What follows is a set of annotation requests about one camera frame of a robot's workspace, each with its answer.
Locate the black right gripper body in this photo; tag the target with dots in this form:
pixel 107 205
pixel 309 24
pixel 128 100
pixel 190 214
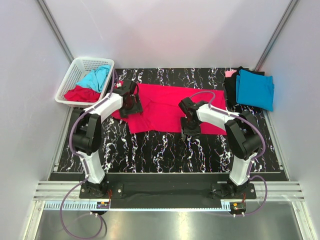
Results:
pixel 192 128

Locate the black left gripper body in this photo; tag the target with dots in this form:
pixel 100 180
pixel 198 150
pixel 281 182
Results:
pixel 134 107

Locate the red t-shirt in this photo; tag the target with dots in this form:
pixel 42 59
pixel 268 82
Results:
pixel 160 107

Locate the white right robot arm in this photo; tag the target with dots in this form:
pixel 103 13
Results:
pixel 244 137

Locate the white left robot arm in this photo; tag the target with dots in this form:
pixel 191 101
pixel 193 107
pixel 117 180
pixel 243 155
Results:
pixel 86 130

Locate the light blue shirt in basket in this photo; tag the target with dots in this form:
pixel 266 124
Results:
pixel 96 79

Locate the white plastic laundry basket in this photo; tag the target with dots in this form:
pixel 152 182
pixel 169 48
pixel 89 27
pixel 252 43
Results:
pixel 78 69

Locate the red shirt in basket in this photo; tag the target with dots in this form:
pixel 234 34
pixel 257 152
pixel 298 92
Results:
pixel 82 94

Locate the folded black t-shirt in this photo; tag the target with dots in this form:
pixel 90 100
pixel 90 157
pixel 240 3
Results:
pixel 230 85

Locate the folded pink t-shirt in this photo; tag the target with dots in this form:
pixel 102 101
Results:
pixel 229 73

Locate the folded blue t-shirt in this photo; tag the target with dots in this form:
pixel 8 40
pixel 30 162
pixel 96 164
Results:
pixel 254 90

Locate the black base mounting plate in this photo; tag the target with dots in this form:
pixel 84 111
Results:
pixel 167 191

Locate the aluminium frame rail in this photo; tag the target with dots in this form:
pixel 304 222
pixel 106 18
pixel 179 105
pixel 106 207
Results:
pixel 55 196

